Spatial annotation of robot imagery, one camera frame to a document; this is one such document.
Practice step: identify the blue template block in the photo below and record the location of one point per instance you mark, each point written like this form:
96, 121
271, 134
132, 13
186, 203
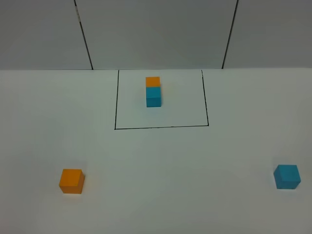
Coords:
153, 97

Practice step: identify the orange template block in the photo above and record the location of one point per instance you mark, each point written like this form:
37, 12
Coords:
153, 82

